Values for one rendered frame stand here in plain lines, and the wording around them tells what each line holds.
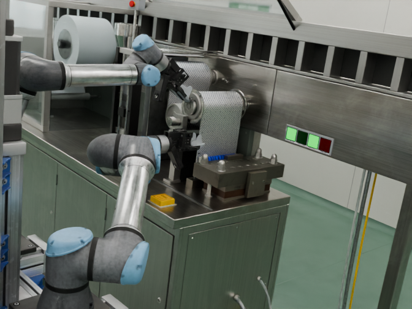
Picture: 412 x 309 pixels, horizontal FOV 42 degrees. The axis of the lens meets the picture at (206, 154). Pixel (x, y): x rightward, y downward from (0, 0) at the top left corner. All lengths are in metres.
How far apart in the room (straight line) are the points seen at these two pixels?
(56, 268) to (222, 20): 1.60
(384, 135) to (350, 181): 2.95
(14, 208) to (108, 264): 0.33
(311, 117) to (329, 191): 2.94
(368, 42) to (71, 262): 1.34
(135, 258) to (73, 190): 1.32
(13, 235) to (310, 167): 3.98
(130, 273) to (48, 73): 0.73
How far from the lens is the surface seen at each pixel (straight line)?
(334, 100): 2.19
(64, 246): 1.42
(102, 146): 1.72
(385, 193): 4.84
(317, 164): 5.20
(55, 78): 1.80
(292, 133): 2.32
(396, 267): 2.33
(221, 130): 2.35
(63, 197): 2.81
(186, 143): 2.21
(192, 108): 2.26
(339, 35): 2.20
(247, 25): 2.53
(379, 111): 2.08
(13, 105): 1.51
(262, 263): 2.45
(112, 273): 1.43
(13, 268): 1.65
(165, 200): 2.09
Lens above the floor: 1.66
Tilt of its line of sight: 15 degrees down
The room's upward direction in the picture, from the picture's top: 7 degrees clockwise
